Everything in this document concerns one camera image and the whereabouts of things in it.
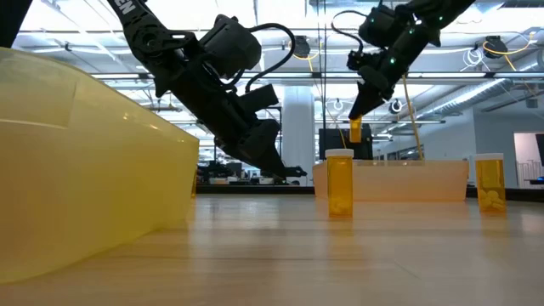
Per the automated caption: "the white wall board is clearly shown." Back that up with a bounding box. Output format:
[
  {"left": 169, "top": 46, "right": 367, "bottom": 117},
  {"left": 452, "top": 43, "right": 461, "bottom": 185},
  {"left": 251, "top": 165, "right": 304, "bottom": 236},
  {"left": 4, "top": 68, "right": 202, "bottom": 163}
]
[{"left": 513, "top": 132, "right": 544, "bottom": 189}]

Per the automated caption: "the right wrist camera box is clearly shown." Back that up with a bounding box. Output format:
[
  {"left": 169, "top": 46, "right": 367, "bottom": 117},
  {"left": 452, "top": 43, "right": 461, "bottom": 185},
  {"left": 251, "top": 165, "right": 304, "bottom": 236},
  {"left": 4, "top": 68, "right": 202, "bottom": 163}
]
[{"left": 359, "top": 3, "right": 411, "bottom": 48}]

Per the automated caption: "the silver ventilation duct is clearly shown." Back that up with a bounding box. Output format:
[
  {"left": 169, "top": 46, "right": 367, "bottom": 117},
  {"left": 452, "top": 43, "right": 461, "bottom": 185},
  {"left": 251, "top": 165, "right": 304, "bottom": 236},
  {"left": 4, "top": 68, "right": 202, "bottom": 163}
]
[{"left": 414, "top": 50, "right": 544, "bottom": 124}]

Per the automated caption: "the amber bottle with round tablets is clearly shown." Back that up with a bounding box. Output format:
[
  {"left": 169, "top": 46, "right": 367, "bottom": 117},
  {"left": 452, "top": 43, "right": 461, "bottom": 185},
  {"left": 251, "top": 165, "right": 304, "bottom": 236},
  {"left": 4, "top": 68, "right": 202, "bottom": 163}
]
[{"left": 473, "top": 153, "right": 507, "bottom": 215}]

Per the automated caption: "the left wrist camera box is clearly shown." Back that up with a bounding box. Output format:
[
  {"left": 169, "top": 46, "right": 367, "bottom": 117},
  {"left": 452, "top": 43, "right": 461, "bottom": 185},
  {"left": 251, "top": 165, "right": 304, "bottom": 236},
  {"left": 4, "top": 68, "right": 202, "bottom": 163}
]
[{"left": 198, "top": 14, "right": 264, "bottom": 81}]

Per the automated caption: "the translucent peach plastic bin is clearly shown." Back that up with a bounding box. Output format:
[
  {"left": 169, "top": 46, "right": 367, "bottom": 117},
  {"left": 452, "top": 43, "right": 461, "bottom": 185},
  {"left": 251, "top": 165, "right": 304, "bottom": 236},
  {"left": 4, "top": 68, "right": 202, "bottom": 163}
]
[{"left": 313, "top": 159, "right": 470, "bottom": 204}]

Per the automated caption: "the yellow hanging cord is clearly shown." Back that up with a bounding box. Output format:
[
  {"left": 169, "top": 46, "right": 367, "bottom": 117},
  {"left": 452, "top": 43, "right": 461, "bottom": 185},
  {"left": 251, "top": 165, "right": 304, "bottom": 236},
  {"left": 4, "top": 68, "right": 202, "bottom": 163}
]
[{"left": 400, "top": 74, "right": 425, "bottom": 162}]

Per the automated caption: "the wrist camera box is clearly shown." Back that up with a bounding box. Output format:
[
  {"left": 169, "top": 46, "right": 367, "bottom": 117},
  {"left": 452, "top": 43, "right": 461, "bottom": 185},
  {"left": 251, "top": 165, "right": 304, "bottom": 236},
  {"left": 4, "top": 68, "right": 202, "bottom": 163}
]
[
  {"left": 359, "top": 3, "right": 411, "bottom": 48},
  {"left": 198, "top": 14, "right": 264, "bottom": 81}
]

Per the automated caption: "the white concrete pillar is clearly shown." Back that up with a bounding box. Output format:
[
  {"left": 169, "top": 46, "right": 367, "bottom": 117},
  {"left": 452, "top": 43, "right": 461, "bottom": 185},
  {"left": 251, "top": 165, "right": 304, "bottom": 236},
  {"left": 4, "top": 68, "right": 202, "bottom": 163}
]
[{"left": 281, "top": 86, "right": 316, "bottom": 188}]

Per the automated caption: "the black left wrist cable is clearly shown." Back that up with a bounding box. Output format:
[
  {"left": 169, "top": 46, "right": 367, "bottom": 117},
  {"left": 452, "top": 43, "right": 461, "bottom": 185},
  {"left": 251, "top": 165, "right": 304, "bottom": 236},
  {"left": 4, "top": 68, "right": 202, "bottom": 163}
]
[{"left": 245, "top": 22, "right": 298, "bottom": 94}]

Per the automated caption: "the tall amber pill bottle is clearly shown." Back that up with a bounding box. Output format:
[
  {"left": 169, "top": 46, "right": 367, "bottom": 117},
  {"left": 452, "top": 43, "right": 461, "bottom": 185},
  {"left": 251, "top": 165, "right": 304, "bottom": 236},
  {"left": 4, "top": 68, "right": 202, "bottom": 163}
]
[{"left": 325, "top": 148, "right": 355, "bottom": 220}]

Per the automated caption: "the translucent yellow plastic bin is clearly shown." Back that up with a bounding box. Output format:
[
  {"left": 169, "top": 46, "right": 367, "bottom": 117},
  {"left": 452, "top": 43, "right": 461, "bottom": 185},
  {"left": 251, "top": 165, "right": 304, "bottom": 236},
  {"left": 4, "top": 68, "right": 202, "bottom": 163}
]
[{"left": 0, "top": 46, "right": 201, "bottom": 285}]

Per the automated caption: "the long LED light bar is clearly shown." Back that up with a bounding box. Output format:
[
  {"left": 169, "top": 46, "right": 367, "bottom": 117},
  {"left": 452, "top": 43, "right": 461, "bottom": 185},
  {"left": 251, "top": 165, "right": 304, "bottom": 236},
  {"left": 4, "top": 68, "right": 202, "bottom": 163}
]
[{"left": 89, "top": 71, "right": 544, "bottom": 81}]

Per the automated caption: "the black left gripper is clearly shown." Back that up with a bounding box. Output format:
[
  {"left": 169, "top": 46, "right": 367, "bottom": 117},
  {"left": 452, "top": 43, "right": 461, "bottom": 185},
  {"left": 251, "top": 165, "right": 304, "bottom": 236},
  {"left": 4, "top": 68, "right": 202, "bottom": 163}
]
[{"left": 167, "top": 59, "right": 289, "bottom": 180}]

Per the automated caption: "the slim amber pill bottle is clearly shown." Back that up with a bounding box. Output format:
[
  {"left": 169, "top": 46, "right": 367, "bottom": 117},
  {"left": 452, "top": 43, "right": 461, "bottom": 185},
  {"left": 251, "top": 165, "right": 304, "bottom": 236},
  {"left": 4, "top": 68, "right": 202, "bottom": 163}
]
[{"left": 348, "top": 115, "right": 364, "bottom": 145}]

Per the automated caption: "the black cabinet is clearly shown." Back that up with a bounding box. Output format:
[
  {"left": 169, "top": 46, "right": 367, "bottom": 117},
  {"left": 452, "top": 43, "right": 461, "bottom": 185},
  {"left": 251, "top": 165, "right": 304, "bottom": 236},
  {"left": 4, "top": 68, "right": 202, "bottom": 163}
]
[{"left": 318, "top": 127, "right": 374, "bottom": 162}]

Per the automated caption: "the black hanging cable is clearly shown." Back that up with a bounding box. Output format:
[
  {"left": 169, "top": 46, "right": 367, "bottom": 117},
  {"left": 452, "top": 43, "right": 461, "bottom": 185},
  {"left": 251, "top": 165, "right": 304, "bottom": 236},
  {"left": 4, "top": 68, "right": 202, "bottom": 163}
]
[{"left": 322, "top": 0, "right": 328, "bottom": 131}]

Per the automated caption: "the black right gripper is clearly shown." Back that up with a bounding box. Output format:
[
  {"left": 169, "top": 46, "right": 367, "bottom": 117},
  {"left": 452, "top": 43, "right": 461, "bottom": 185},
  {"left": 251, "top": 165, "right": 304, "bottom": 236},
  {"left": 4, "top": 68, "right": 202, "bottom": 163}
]
[{"left": 347, "top": 24, "right": 431, "bottom": 122}]

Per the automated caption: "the black ceiling cord reel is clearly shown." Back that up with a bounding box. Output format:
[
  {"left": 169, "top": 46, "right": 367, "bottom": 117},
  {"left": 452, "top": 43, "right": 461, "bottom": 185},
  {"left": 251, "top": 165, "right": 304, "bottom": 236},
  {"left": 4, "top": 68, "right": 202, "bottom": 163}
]
[
  {"left": 288, "top": 35, "right": 312, "bottom": 60},
  {"left": 483, "top": 35, "right": 509, "bottom": 60}
]

